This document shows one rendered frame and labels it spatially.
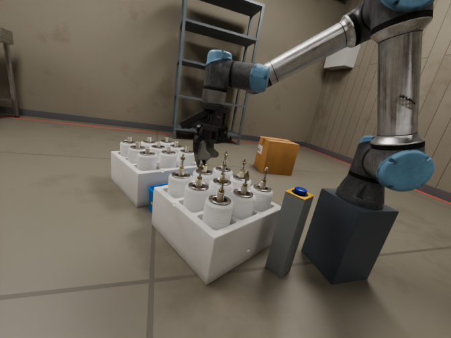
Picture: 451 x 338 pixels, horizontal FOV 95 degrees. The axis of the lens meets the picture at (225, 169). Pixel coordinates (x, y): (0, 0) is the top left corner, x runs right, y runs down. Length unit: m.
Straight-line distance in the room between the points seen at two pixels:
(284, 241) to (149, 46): 2.98
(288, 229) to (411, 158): 0.38
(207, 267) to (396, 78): 0.72
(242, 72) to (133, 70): 2.71
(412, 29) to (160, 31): 2.95
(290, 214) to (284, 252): 0.14
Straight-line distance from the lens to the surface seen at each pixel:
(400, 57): 0.69
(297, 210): 0.72
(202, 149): 0.70
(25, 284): 0.86
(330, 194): 0.87
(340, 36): 0.81
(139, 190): 1.09
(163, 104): 3.27
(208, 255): 0.69
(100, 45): 3.36
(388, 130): 0.70
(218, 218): 0.67
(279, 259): 0.82
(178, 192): 0.84
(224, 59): 0.68
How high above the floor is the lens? 0.56
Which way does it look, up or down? 18 degrees down
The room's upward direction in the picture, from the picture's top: 10 degrees clockwise
